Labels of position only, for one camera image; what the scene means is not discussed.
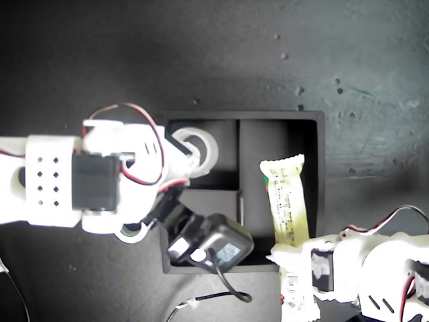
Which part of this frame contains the snack bar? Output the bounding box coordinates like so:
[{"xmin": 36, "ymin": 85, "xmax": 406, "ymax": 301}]
[{"xmin": 259, "ymin": 153, "xmax": 320, "ymax": 322}]

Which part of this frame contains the black tray with wells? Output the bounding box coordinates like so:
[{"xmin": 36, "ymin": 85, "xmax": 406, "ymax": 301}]
[{"xmin": 160, "ymin": 110, "xmax": 325, "ymax": 275}]

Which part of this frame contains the black camera cable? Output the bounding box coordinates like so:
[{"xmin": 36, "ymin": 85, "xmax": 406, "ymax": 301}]
[{"xmin": 166, "ymin": 248, "xmax": 253, "ymax": 322}]

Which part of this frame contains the red and black arm wire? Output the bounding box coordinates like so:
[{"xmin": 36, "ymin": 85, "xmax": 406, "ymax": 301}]
[{"xmin": 86, "ymin": 102, "xmax": 168, "ymax": 186}]

